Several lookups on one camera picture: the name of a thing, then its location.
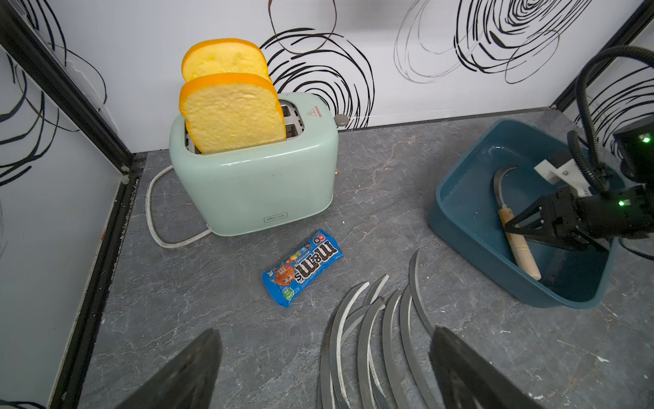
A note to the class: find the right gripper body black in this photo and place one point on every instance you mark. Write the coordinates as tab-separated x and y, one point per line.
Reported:
575	223

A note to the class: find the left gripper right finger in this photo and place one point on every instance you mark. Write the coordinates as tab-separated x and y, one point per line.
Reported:
467	380

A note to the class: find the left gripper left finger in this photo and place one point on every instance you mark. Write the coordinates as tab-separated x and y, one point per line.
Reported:
187	381

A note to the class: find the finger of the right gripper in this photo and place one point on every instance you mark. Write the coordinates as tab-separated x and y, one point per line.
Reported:
530	217
536	235

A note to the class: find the wooden handled sickle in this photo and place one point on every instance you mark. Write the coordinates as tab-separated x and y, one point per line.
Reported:
517	243

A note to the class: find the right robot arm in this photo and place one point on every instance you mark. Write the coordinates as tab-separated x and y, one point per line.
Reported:
635	142

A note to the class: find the blue candy packet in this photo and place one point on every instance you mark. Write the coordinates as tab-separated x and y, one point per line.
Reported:
295	273

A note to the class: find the mint green toaster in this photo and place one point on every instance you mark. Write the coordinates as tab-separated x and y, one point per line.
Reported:
252	189

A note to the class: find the front toast slice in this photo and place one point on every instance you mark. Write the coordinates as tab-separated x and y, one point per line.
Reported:
230	111

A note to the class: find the toast slice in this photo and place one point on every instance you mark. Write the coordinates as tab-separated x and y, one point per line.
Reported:
218	56
230	111

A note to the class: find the rear toast slice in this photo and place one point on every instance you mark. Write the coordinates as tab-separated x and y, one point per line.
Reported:
218	56

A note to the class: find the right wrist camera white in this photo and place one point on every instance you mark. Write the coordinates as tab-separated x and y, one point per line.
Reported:
568	173

